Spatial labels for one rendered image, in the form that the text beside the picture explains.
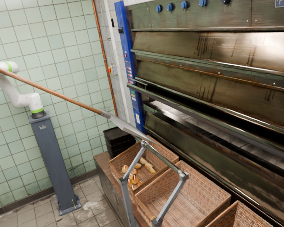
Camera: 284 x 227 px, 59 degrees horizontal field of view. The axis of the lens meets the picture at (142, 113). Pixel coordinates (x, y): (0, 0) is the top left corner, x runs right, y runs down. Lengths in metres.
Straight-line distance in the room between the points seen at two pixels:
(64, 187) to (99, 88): 1.27
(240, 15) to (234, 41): 0.13
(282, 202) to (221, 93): 0.67
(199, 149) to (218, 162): 0.21
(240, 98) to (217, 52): 0.29
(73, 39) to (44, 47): 0.34
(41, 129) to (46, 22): 1.17
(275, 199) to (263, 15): 0.95
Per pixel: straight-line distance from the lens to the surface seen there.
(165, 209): 1.52
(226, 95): 1.53
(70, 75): 3.18
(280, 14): 1.25
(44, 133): 2.80
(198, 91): 1.70
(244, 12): 1.37
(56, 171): 3.01
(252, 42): 1.35
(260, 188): 1.64
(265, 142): 1.25
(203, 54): 1.58
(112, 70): 2.95
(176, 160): 2.21
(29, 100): 2.72
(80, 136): 3.41
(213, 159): 1.86
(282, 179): 1.49
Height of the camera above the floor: 2.06
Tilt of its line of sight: 22 degrees down
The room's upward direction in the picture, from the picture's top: 9 degrees counter-clockwise
